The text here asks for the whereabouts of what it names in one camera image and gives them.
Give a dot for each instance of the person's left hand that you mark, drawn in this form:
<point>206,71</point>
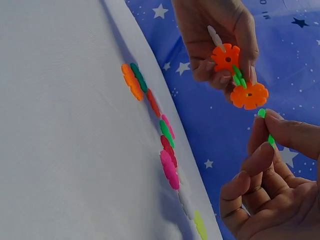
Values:
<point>200,25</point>

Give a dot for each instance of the person's right hand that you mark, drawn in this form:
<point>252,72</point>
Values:
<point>287,205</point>

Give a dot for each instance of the white snowflake piece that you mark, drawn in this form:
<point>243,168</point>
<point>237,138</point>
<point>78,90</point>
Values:
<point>215,37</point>

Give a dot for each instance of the orange snowflake piece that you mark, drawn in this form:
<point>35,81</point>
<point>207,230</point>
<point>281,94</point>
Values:
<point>257,97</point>
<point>221,56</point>

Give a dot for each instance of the green snowflake piece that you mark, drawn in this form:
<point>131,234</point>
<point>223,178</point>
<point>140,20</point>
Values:
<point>237,75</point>
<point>261,113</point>

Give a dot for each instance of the row of coloured snowflake discs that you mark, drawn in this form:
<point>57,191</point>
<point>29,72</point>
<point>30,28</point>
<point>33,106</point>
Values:
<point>170,167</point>

